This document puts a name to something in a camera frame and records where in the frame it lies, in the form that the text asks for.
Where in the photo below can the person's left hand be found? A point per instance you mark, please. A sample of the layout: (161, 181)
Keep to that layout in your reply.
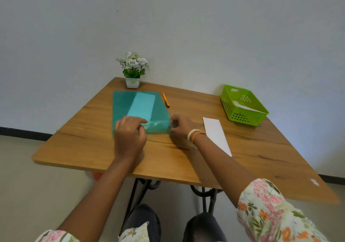
(128, 139)

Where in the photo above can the person's right hand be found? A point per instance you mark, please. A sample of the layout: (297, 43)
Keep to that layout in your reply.
(182, 129)

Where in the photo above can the person's left thumb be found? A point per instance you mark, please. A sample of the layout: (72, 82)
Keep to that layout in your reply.
(142, 130)

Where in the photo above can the person's right thumb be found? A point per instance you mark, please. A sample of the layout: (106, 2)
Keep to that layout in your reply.
(173, 130)

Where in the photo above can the teal cutting mat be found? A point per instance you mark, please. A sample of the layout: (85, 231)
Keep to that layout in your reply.
(121, 107)

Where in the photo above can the person's left forearm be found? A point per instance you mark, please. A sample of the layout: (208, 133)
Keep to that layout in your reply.
(99, 196)

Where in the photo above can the person's right forearm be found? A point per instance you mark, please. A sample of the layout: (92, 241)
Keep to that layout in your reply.
(221, 169)

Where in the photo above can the white wristband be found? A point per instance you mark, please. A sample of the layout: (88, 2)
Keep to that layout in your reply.
(192, 133)

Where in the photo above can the light teal paper sheet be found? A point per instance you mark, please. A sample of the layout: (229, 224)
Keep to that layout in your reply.
(141, 105)

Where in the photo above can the orange utility knife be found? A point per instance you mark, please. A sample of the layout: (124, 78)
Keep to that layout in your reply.
(165, 99)

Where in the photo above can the white paper strip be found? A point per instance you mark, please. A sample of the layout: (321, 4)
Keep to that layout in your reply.
(217, 135)

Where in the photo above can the white potted artificial flowers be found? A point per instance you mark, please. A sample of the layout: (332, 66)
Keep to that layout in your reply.
(132, 73)

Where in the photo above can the orange round object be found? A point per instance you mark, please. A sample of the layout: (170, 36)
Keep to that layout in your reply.
(97, 175)

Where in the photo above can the green plastic basket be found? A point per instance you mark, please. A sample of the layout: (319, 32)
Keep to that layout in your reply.
(238, 115)

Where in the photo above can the white folded paper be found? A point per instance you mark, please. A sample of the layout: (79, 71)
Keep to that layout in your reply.
(244, 106)

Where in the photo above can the dark grey trousers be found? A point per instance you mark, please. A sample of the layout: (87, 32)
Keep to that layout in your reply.
(202, 228)

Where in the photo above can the black baseboard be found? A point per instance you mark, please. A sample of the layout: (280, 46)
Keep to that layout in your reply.
(24, 133)

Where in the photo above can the floral blouse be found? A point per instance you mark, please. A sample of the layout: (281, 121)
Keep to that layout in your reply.
(269, 212)

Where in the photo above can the small white sticker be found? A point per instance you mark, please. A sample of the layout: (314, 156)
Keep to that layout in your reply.
(314, 182)

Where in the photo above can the black metal table frame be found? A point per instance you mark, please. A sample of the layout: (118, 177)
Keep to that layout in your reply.
(204, 200)

